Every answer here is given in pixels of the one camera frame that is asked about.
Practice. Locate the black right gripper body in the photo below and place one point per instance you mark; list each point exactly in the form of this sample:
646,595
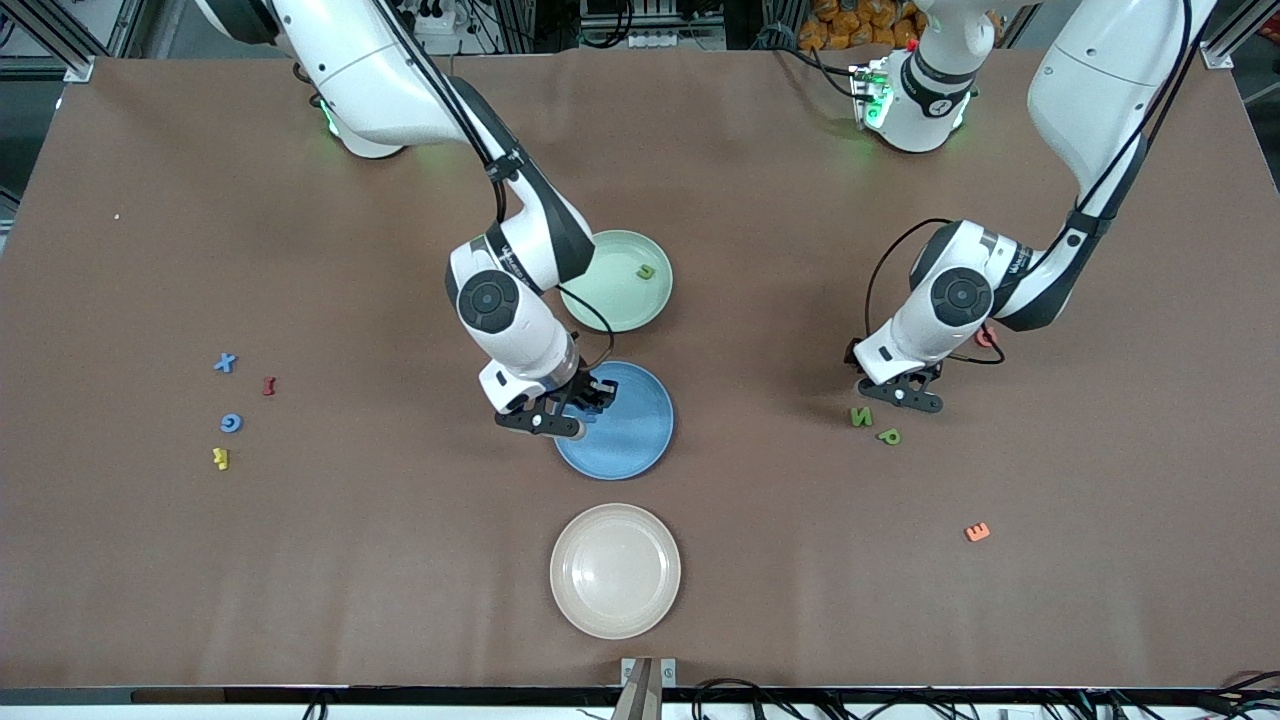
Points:
583,385

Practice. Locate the green foam letter N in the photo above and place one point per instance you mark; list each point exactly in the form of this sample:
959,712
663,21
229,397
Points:
861,417

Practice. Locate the blue foam letter X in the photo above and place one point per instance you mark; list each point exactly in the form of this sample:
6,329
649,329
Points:
226,363

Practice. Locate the blue foam letter G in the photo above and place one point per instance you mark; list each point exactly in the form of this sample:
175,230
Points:
223,423

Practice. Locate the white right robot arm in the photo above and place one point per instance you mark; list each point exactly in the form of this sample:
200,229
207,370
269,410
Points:
350,70

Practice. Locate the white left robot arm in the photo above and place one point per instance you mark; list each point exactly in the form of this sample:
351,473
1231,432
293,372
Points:
1100,80

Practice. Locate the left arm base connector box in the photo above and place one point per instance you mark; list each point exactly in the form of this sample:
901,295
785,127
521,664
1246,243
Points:
868,95

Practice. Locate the blue plate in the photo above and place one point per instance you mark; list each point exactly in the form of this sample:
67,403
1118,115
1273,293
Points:
640,450

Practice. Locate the green plate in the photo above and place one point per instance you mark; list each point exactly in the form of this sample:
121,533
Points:
625,300

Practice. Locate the pink foam letter Q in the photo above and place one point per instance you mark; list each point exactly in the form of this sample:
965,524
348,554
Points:
981,333

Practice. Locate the orange foam letter E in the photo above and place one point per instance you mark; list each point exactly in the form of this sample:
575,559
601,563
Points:
977,532

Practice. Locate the beige plate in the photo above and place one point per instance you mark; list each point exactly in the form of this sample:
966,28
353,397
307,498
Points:
615,570

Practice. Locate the brown table cover mat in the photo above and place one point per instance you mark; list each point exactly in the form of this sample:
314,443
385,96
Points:
300,560

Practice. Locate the orange snack packets pile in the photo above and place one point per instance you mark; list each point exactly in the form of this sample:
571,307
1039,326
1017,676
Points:
850,20

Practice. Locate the white power strip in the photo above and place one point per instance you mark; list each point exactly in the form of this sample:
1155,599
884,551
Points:
660,40

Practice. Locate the power strip with black plugs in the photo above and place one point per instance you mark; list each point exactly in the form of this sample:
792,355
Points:
435,12

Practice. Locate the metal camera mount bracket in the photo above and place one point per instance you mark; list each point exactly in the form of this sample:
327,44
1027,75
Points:
648,690

